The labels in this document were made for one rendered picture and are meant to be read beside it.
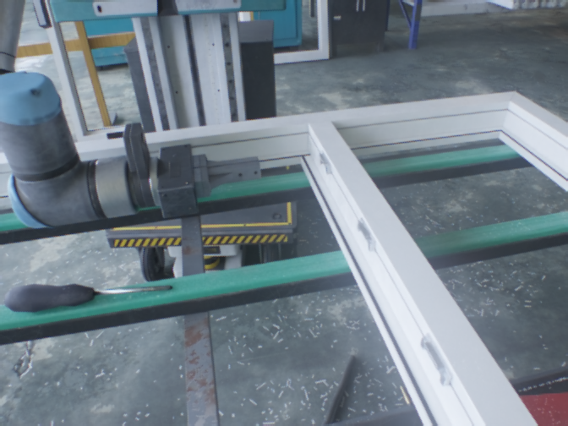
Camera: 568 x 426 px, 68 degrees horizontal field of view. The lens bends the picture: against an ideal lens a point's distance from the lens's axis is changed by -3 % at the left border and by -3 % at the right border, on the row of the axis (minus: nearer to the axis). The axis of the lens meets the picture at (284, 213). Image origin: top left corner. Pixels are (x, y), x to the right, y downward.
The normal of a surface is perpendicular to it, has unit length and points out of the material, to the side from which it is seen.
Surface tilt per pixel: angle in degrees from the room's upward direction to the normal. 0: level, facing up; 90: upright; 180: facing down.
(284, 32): 90
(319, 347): 0
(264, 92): 90
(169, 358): 0
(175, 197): 90
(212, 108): 90
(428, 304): 0
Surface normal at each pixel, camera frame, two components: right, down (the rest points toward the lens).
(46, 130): 0.76, 0.37
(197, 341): -0.04, -0.80
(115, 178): 0.12, -0.14
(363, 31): 0.20, 0.58
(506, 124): -0.98, 0.15
